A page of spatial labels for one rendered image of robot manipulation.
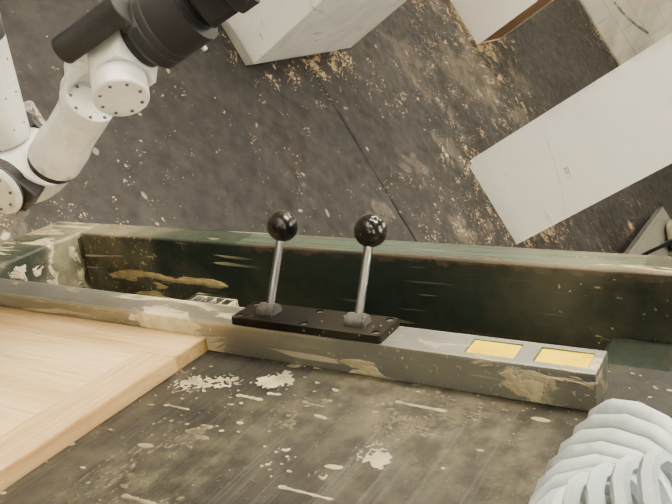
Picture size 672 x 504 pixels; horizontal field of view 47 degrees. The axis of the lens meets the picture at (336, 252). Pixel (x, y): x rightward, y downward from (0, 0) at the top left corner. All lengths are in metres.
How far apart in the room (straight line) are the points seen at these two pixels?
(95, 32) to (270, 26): 2.60
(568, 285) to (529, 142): 3.64
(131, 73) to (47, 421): 0.39
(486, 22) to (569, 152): 1.65
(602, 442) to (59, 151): 0.85
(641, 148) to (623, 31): 4.54
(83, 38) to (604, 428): 0.74
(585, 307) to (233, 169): 2.36
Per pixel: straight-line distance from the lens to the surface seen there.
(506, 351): 0.79
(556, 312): 1.00
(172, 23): 0.90
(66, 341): 1.05
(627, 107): 4.43
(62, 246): 1.43
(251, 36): 3.57
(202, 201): 2.99
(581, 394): 0.76
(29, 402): 0.92
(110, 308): 1.06
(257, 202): 3.18
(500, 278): 1.01
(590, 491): 0.28
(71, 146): 1.05
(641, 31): 8.87
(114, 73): 0.93
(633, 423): 0.35
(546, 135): 4.56
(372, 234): 0.84
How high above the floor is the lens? 2.03
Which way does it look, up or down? 37 degrees down
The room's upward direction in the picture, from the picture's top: 58 degrees clockwise
